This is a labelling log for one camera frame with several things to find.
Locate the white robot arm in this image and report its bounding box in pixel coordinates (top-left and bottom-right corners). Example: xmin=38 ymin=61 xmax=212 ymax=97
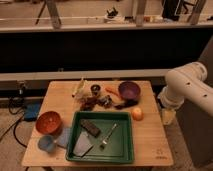
xmin=157 ymin=62 xmax=213 ymax=125

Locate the orange round fruit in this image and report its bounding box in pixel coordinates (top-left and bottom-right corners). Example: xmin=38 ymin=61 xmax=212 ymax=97
xmin=131 ymin=107 xmax=144 ymax=121

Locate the purple plastic bowl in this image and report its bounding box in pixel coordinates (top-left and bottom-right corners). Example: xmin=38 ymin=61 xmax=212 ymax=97
xmin=118 ymin=81 xmax=141 ymax=100

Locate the green plastic tray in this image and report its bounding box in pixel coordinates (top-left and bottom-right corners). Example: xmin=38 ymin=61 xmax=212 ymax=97
xmin=66 ymin=111 xmax=134 ymax=164

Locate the dark metallic toy item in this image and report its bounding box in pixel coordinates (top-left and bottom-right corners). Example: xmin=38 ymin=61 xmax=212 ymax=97
xmin=98 ymin=95 xmax=113 ymax=108

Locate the orange toy carrot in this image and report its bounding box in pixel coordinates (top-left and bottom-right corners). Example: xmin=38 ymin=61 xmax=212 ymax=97
xmin=105 ymin=87 xmax=120 ymax=98

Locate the small dark metal cup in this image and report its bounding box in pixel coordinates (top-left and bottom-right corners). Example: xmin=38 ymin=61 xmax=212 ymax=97
xmin=90 ymin=84 xmax=101 ymax=96

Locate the dark brown toy food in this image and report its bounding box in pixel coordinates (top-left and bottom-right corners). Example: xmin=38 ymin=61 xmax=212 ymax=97
xmin=80 ymin=97 xmax=97 ymax=111

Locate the dark brown rectangular block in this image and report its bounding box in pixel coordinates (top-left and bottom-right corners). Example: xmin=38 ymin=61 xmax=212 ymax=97
xmin=80 ymin=119 xmax=101 ymax=137

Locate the wooden folding table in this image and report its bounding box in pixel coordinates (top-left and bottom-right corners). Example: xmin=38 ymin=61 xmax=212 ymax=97
xmin=22 ymin=81 xmax=173 ymax=168

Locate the grey folded cloth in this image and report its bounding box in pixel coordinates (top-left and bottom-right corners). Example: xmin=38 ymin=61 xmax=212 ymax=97
xmin=73 ymin=131 xmax=93 ymax=157

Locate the light blue cloth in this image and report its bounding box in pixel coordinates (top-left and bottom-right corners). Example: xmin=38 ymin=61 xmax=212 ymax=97
xmin=55 ymin=127 xmax=70 ymax=148

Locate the orange plastic bowl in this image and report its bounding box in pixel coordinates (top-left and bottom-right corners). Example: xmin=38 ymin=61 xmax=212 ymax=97
xmin=36 ymin=111 xmax=62 ymax=135

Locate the blue power box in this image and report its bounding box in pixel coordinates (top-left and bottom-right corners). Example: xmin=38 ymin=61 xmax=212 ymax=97
xmin=24 ymin=103 xmax=41 ymax=121

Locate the black cable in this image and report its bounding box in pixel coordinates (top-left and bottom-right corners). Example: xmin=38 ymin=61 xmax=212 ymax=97
xmin=0 ymin=96 xmax=28 ymax=149

